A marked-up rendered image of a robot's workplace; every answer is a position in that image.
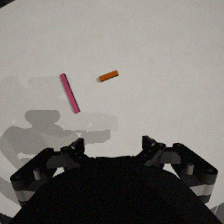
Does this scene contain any pink rod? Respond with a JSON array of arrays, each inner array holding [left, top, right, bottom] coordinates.
[[60, 73, 81, 114]]

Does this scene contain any orange rod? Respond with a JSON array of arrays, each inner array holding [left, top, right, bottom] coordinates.
[[99, 70, 119, 82]]

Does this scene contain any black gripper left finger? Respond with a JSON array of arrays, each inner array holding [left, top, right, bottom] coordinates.
[[10, 138, 100, 207]]

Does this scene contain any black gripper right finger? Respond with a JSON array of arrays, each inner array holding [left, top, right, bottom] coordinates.
[[124, 135, 218, 204]]

